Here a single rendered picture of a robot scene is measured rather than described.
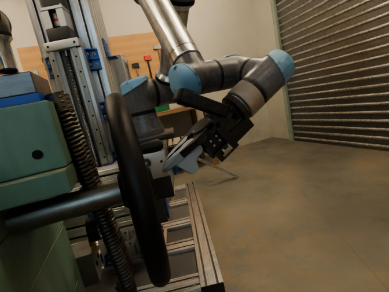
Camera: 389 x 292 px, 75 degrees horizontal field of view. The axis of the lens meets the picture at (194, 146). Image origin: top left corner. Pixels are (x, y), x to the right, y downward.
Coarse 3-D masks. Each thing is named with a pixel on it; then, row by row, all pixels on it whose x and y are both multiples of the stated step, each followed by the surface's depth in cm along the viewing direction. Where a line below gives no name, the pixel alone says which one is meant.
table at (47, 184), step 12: (60, 168) 34; (72, 168) 36; (12, 180) 32; (24, 180) 31; (36, 180) 31; (48, 180) 32; (60, 180) 32; (72, 180) 34; (0, 192) 30; (12, 192) 31; (24, 192) 31; (36, 192) 31; (48, 192) 32; (60, 192) 32; (0, 204) 30; (12, 204) 31; (24, 204) 31
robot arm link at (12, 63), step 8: (0, 16) 100; (0, 24) 102; (8, 24) 107; (0, 32) 102; (8, 32) 105; (0, 40) 103; (8, 40) 106; (0, 48) 104; (8, 48) 106; (0, 56) 104; (8, 56) 106; (0, 64) 104; (8, 64) 105; (16, 64) 109
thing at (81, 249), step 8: (72, 248) 65; (80, 248) 64; (88, 248) 63; (80, 256) 60; (88, 256) 60; (96, 256) 65; (80, 264) 60; (88, 264) 60; (96, 264) 62; (80, 272) 60; (88, 272) 61; (96, 272) 61; (88, 280) 61; (96, 280) 61
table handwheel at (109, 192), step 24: (120, 96) 33; (120, 120) 28; (120, 144) 27; (120, 168) 26; (144, 168) 27; (72, 192) 37; (96, 192) 37; (120, 192) 36; (144, 192) 26; (24, 216) 34; (48, 216) 35; (72, 216) 36; (144, 216) 26; (144, 240) 26; (168, 264) 29
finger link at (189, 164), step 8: (184, 144) 52; (176, 152) 51; (192, 152) 51; (200, 152) 52; (168, 160) 51; (176, 160) 50; (184, 160) 51; (192, 160) 52; (168, 168) 51; (184, 168) 51; (192, 168) 52
